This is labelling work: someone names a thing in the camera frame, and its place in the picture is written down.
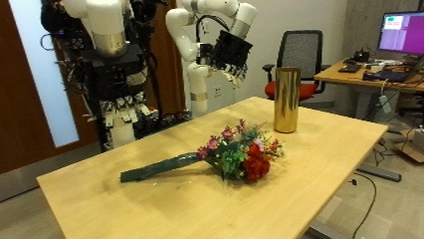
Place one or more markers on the artificial flower bouquet green wrap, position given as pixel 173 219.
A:
pixel 238 154

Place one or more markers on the tall gold cylinder vase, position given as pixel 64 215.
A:
pixel 286 99

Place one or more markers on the red emergency stop button box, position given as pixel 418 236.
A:
pixel 152 111

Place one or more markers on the black mesh red office chair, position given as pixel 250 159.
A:
pixel 301 56

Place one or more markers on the brown door frosted glass panel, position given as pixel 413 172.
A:
pixel 27 99

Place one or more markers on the black keyboard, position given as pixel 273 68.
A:
pixel 350 68

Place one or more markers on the wooden office desk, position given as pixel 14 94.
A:
pixel 366 78

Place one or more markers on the black laptop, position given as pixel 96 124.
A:
pixel 393 75

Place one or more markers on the white hanging power adapter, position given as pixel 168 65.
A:
pixel 385 103

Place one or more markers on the computer monitor purple screen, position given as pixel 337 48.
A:
pixel 403 32

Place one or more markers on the grey table foot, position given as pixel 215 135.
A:
pixel 379 172

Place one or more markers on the cardboard box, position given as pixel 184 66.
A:
pixel 413 147

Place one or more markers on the white wall outlet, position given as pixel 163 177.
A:
pixel 217 91

